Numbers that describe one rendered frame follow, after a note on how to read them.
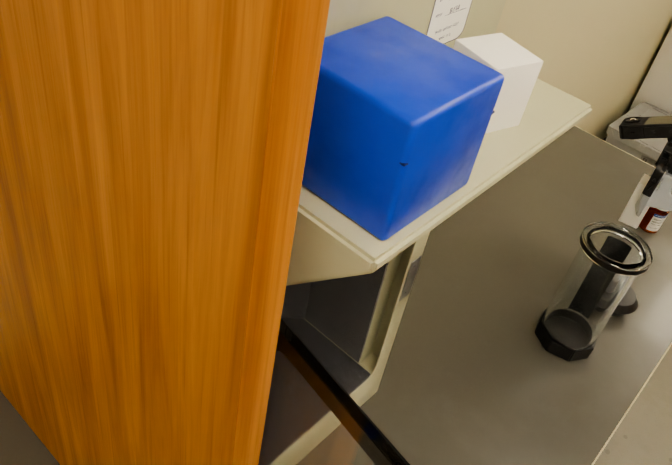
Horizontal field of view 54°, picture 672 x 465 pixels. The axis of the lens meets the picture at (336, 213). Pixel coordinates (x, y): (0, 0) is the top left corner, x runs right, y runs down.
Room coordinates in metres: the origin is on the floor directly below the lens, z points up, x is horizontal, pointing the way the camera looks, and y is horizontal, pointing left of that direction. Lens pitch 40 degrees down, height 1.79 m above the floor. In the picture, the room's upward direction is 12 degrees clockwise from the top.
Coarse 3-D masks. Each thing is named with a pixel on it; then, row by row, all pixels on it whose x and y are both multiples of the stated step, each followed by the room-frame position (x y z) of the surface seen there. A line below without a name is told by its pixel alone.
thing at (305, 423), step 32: (288, 352) 0.32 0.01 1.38; (288, 384) 0.31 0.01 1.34; (320, 384) 0.29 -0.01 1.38; (288, 416) 0.31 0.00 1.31; (320, 416) 0.29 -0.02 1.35; (352, 416) 0.27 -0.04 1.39; (288, 448) 0.30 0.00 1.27; (320, 448) 0.28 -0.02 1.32; (352, 448) 0.26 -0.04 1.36; (384, 448) 0.25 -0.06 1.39
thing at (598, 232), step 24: (600, 240) 0.85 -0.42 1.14; (624, 240) 0.84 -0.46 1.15; (576, 264) 0.80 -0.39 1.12; (624, 264) 0.77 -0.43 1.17; (648, 264) 0.78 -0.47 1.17; (576, 288) 0.78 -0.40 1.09; (600, 288) 0.77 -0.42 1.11; (624, 288) 0.77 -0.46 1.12; (552, 312) 0.80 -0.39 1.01; (576, 312) 0.77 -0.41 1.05; (600, 312) 0.77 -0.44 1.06; (552, 336) 0.78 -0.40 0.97; (576, 336) 0.76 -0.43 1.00
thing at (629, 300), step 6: (630, 288) 0.94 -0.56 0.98; (630, 294) 0.92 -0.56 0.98; (624, 300) 0.90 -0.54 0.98; (630, 300) 0.90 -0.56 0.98; (636, 300) 0.91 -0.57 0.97; (618, 306) 0.88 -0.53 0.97; (624, 306) 0.89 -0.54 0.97; (630, 306) 0.89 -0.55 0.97; (636, 306) 0.90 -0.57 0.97; (618, 312) 0.88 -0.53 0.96; (624, 312) 0.88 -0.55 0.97; (630, 312) 0.88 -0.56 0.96
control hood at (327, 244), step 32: (544, 96) 0.55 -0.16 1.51; (512, 128) 0.49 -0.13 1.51; (544, 128) 0.50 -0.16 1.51; (480, 160) 0.43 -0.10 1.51; (512, 160) 0.44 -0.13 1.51; (480, 192) 0.40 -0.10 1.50; (320, 224) 0.32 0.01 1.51; (352, 224) 0.33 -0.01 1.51; (416, 224) 0.34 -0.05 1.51; (320, 256) 0.32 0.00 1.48; (352, 256) 0.30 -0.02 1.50; (384, 256) 0.31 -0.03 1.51
